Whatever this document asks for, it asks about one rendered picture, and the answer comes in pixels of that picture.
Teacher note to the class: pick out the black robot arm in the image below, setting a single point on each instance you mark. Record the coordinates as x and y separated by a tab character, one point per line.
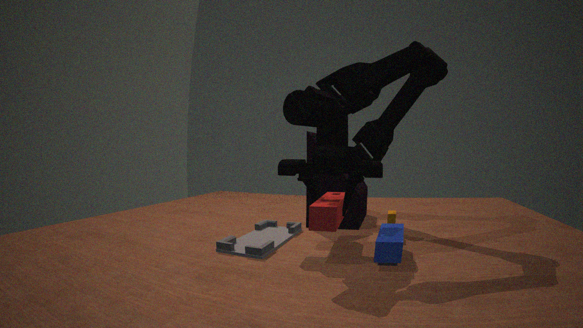
359	85

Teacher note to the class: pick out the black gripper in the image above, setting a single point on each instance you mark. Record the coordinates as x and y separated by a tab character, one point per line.
368	169

